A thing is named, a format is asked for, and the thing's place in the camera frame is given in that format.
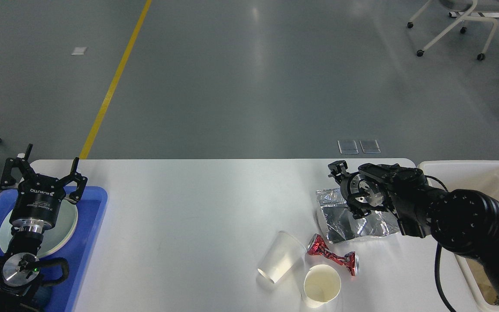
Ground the white office chair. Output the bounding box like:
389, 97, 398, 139
415, 0, 499, 61

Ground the silver foil bag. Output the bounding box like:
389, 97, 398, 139
315, 189, 400, 244

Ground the red foil wrapper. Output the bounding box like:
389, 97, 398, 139
306, 234, 359, 276

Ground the light green plate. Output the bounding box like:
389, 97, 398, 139
0, 201, 78, 258

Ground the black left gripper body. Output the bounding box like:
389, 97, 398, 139
9, 188, 64, 231

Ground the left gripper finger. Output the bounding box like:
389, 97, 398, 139
0, 144, 39, 192
55, 157, 88, 204

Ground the floor outlet cover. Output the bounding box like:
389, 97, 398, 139
359, 140, 382, 154
337, 140, 359, 155

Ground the upright white paper cup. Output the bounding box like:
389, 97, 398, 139
302, 264, 341, 308

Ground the brown paper bag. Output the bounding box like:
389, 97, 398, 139
466, 259, 499, 306

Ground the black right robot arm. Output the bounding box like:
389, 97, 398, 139
327, 160, 499, 312

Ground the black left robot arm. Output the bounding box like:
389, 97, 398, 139
0, 144, 87, 312

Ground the floor outlet cover left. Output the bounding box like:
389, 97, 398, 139
337, 140, 359, 155

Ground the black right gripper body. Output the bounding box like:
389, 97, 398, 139
340, 172, 391, 212

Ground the floor outlet cover right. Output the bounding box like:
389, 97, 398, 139
359, 140, 382, 154

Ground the white plastic bin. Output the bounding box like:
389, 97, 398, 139
418, 160, 499, 312

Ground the blue plastic tray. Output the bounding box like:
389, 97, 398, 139
0, 186, 107, 312

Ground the tipped white paper cup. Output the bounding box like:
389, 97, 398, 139
257, 231, 306, 284

